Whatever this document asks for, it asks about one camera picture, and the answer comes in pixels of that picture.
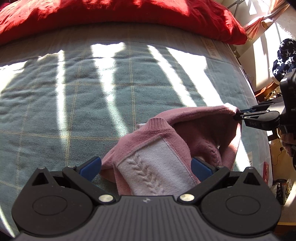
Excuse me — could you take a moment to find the green plaid bed blanket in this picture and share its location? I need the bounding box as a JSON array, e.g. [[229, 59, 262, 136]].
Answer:
[[0, 22, 273, 237]]

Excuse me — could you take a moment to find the pink knitted sweater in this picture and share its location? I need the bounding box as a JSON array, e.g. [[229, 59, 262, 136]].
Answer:
[[100, 103, 241, 196]]

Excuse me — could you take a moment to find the red duvet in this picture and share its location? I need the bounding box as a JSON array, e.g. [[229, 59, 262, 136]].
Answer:
[[1, 1, 247, 45]]

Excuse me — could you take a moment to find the navy star patterned cloth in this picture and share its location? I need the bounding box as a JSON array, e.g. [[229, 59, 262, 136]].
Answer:
[[272, 38, 296, 82]]

